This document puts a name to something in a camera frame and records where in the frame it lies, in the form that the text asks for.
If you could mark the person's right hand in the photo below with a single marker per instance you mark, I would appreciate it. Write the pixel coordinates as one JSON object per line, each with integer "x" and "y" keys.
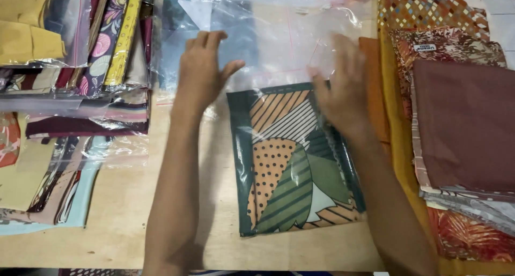
{"x": 346, "y": 91}

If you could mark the person's left hand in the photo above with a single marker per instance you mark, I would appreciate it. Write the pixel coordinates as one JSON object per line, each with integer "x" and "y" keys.
{"x": 199, "y": 75}

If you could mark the clear plastic zip bag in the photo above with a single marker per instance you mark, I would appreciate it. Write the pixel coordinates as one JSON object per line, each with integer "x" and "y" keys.
{"x": 281, "y": 77}

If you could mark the orange plain folded fabric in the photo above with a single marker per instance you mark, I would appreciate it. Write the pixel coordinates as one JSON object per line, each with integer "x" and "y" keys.
{"x": 375, "y": 91}

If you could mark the blue fabric in plastic bag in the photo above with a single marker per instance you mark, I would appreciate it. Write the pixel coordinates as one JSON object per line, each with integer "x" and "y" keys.
{"x": 241, "y": 38}

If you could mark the mustard yellow fabric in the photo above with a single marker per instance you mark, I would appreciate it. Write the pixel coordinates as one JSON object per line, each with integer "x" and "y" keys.
{"x": 398, "y": 147}

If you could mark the stack of empty clear bags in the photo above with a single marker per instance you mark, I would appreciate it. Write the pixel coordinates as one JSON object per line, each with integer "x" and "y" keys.
{"x": 273, "y": 26}

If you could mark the green leaf print folded scarf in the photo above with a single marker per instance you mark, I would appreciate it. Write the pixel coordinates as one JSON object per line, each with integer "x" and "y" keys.
{"x": 281, "y": 167}

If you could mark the orange diamond pattern fabric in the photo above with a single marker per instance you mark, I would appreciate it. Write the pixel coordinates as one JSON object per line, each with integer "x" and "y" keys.
{"x": 422, "y": 10}

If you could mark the brown plain folded fabric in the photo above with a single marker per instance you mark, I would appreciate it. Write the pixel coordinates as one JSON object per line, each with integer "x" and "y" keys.
{"x": 462, "y": 123}

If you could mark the brown leaf print fabric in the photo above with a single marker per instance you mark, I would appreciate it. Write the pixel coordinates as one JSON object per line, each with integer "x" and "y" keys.
{"x": 466, "y": 44}

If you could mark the pile of bagged patterned scarves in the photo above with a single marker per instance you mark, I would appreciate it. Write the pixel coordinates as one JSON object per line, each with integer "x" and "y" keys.
{"x": 72, "y": 107}

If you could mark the grey white folded fabric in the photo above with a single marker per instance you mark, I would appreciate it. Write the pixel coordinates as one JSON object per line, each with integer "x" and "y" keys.
{"x": 483, "y": 207}

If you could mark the red leaf print fabric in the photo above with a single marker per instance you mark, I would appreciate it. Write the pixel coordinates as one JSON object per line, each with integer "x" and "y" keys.
{"x": 470, "y": 235}

